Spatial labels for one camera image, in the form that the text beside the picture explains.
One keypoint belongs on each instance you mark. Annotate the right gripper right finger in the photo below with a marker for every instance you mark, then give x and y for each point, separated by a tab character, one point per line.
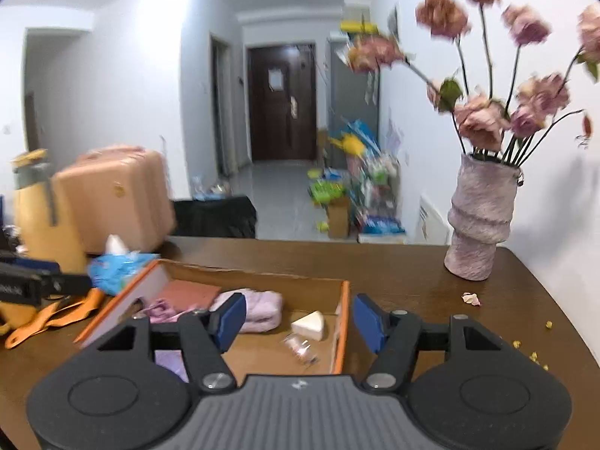
393	338

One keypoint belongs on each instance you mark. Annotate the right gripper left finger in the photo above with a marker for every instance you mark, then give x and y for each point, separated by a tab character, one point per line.
205	337

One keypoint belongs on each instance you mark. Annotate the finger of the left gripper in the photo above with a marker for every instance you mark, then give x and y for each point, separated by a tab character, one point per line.
56	282

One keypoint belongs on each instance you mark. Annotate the purple knitted cloth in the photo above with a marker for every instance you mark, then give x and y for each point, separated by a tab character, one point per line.
172	361

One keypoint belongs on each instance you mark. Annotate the pink satin scrunchie cloth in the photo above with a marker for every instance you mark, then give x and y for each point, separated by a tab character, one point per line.
162	311

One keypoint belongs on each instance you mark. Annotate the lavender fluffy cloth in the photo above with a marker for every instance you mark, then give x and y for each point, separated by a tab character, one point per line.
263	309

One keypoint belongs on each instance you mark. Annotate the white makeup sponge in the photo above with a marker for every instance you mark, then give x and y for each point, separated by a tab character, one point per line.
311	326

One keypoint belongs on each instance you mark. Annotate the yellow ceramic mug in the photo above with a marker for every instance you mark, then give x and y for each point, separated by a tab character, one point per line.
13	316

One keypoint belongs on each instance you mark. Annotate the pink flat pouch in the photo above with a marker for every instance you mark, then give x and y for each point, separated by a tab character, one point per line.
183	295

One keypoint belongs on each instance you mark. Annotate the yellow thermos jug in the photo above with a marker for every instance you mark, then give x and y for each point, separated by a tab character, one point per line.
42	214

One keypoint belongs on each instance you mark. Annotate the blue tissue pack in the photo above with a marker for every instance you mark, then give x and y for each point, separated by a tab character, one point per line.
117	266

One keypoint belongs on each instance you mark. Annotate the fallen pink petal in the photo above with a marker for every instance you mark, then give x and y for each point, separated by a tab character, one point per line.
470	298

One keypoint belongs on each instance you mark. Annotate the red orange cardboard box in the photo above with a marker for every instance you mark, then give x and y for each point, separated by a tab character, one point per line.
278	352

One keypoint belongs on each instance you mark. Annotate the peach hard-shell suitcase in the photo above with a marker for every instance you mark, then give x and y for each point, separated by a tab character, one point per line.
119	190

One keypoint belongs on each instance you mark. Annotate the black stool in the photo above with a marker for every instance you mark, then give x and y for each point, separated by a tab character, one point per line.
231	217

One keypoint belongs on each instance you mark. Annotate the yellow crumbs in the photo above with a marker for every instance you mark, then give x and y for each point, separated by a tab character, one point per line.
534	356

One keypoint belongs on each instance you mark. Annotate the cluttered storage rack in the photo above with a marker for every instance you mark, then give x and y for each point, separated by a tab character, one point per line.
374	184

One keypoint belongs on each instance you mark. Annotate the pink textured vase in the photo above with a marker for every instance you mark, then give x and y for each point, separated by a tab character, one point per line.
480	214

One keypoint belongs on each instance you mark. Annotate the green toy basket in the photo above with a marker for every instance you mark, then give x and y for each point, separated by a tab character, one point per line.
322	192

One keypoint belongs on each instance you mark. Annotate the dried pink roses bouquet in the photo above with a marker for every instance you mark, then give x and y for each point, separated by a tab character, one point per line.
486	61

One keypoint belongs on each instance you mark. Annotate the grey refrigerator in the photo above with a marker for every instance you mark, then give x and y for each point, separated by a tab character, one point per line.
350	96

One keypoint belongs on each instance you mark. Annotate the dark brown entrance door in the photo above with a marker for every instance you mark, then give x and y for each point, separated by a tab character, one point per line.
282	108

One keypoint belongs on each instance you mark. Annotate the yellow box atop fridge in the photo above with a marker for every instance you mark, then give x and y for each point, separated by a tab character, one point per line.
358	27

